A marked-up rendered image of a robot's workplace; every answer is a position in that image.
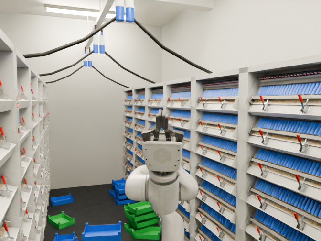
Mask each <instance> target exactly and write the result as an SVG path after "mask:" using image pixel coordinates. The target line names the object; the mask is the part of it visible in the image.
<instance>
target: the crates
mask: <svg viewBox="0 0 321 241"><path fill-rule="evenodd" d="M125 182H126V180H124V178H122V179H121V180H116V181H114V180H112V185H113V190H112V191H111V190H109V195H111V196H112V197H113V198H114V202H115V204H116V205H122V204H124V212H125V215H126V217H127V219H128V223H129V224H127V225H126V223H124V230H125V231H126V232H127V233H128V234H130V235H131V236H132V237H133V239H151V240H159V239H160V236H161V225H160V226H159V227H155V224H156V223H158V216H156V212H155V211H154V210H153V209H152V207H151V203H150V202H147V201H141V202H138V203H136V201H134V200H130V199H128V198H127V196H126V194H125V189H124V188H125ZM50 202H51V204H52V206H56V205H61V204H67V203H72V202H74V197H72V196H71V193H69V195H67V196H61V197H53V198H52V197H50ZM130 203H134V204H130ZM125 204H127V206H126V205H125ZM48 222H49V223H51V224H52V225H54V226H55V227H56V228H57V229H62V228H65V227H68V226H71V225H74V224H75V219H74V218H71V217H69V216H67V215H66V214H64V212H63V211H62V213H61V214H58V215H55V216H51V217H50V215H49V216H48ZM53 241H78V240H77V237H75V232H73V234H66V235H58V233H56V234H55V238H54V240H53Z"/></svg>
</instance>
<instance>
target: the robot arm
mask: <svg viewBox="0 0 321 241"><path fill-rule="evenodd" d="M161 128H163V130H164V132H160V130H161ZM141 136H142V138H143V142H142V149H143V155H144V160H145V164H146V165H142V166H140V167H138V168H136V169H135V170H133V171H132V173H131V174H130V175H129V176H128V178H127V180H126V182H125V188H124V189H125V194H126V196H127V198H128V199H130V200H134V201H147V202H150V203H151V207H152V209H153V210H154V211H155V212H156V213H158V214H159V215H160V218H161V231H162V240H161V241H184V222H183V219H182V217H181V216H180V215H179V214H178V213H177V212H176V211H175V210H176V209H177V207H178V201H189V200H193V199H195V198H196V197H197V195H198V192H199V187H198V184H197V182H196V180H195V179H194V178H193V177H192V176H191V175H190V174H189V173H188V172H186V171H185V170H184V169H183V167H182V165H181V161H182V140H183V137H184V132H182V131H176V130H175V129H174V128H173V127H171V126H170V124H169V120H168V114H166V109H163V110H161V109H159V113H158V114H156V125H155V126H154V127H152V128H151V129H150V130H145V131H142V133H141Z"/></svg>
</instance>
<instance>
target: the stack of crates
mask: <svg viewBox="0 0 321 241"><path fill-rule="evenodd" d="M82 241H121V221H119V224H107V225H88V223H86V227H85V230H84V232H83V233H82Z"/></svg>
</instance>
